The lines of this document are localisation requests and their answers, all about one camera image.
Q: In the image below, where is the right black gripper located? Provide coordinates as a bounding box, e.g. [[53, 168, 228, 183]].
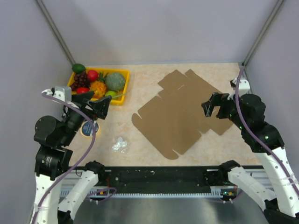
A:
[[201, 90, 247, 129]]

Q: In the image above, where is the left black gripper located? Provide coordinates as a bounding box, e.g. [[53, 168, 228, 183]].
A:
[[60, 90, 112, 145]]

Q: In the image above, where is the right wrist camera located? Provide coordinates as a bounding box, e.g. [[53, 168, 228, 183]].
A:
[[228, 78, 250, 99]]

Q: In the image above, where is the red apple lower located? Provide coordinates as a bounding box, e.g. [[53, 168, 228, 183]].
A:
[[76, 87, 89, 94]]

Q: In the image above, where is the grey cable duct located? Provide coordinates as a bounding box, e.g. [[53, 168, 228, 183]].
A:
[[59, 186, 236, 199]]

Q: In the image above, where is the crumpled clear plastic wrap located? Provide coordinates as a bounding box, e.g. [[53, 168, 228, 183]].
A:
[[112, 137, 128, 154]]

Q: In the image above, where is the yellow plastic tray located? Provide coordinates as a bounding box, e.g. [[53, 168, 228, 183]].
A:
[[67, 67, 131, 106]]

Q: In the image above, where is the green melon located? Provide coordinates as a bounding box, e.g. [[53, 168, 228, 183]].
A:
[[105, 72, 126, 91]]

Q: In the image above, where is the green avocado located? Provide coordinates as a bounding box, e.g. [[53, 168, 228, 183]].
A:
[[71, 63, 86, 73]]

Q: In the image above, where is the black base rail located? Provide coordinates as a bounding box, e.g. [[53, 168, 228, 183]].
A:
[[95, 166, 235, 193]]

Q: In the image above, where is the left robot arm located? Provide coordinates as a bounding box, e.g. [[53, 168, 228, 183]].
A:
[[30, 87, 112, 224]]

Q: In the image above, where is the brown cardboard box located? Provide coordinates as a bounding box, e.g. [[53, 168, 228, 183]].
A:
[[132, 70, 233, 160]]

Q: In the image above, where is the blue tape roll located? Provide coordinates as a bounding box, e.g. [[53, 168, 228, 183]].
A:
[[80, 121, 101, 138]]

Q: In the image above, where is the orange pineapple toy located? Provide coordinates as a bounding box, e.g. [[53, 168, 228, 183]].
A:
[[89, 72, 107, 98]]

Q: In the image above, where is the green lime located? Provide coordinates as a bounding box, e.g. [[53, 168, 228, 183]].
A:
[[105, 91, 118, 99]]

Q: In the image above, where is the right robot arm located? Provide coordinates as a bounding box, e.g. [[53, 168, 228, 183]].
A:
[[201, 92, 299, 224]]

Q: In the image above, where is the red apple upper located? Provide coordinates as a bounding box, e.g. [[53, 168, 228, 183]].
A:
[[87, 70, 99, 82]]

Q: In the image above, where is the dark red grape bunch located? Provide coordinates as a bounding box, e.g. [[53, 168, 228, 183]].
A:
[[70, 71, 90, 91]]

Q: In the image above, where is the red apple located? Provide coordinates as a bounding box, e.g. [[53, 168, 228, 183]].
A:
[[76, 87, 89, 94], [87, 70, 99, 82]]

